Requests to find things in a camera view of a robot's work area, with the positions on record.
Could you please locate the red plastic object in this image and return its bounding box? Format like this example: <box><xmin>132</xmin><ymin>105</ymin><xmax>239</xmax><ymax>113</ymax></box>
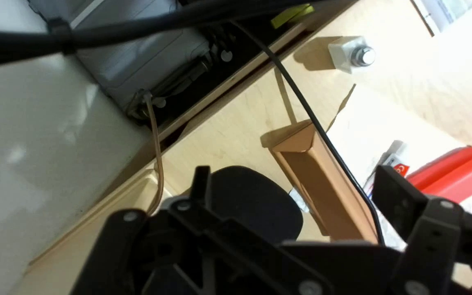
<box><xmin>404</xmin><ymin>144</ymin><xmax>472</xmax><ymax>205</ymax></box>

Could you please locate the brown cardboard box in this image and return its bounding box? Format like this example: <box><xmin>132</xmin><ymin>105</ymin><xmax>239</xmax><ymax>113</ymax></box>
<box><xmin>259</xmin><ymin>118</ymin><xmax>382</xmax><ymax>244</ymax></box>

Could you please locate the yellow green strip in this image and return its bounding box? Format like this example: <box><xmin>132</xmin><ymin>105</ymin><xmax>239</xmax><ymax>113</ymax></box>
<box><xmin>270</xmin><ymin>1</ymin><xmax>316</xmax><ymax>29</ymax></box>

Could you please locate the white cloth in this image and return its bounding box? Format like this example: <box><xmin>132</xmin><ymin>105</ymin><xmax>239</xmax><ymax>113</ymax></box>
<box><xmin>324</xmin><ymin>83</ymin><xmax>472</xmax><ymax>291</ymax></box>

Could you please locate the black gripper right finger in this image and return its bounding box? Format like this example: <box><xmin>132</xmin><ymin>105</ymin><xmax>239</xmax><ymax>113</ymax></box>
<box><xmin>372</xmin><ymin>162</ymin><xmax>472</xmax><ymax>295</ymax></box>

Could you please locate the thin brown cord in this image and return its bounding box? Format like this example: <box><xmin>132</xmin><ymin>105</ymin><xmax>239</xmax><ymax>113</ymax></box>
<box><xmin>139</xmin><ymin>88</ymin><xmax>167</xmax><ymax>218</ymax></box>

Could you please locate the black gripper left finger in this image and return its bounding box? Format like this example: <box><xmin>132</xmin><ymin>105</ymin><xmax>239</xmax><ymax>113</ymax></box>
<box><xmin>70</xmin><ymin>164</ymin><xmax>336</xmax><ymax>295</ymax></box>

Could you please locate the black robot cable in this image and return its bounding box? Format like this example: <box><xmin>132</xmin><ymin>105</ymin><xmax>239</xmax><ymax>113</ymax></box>
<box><xmin>0</xmin><ymin>0</ymin><xmax>331</xmax><ymax>70</ymax></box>

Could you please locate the small white red packet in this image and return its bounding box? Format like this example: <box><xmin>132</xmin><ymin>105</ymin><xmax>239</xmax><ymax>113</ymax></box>
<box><xmin>365</xmin><ymin>137</ymin><xmax>413</xmax><ymax>185</ymax></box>

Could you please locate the grey ribbed suitcase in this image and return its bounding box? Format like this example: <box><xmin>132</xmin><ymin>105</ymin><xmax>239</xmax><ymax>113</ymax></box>
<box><xmin>28</xmin><ymin>0</ymin><xmax>213</xmax><ymax>111</ymax></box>

